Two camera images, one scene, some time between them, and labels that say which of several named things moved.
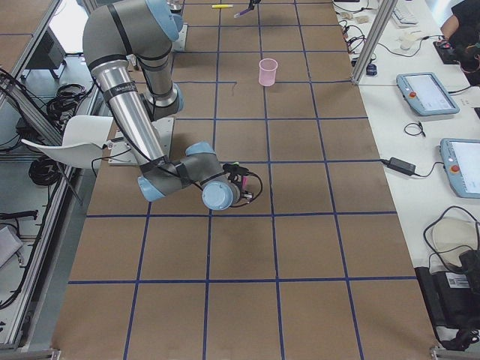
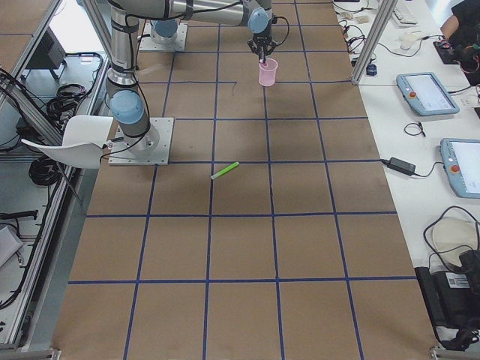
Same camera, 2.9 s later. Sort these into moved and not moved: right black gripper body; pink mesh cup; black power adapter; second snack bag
Moved: right black gripper body
Not moved: pink mesh cup; black power adapter; second snack bag
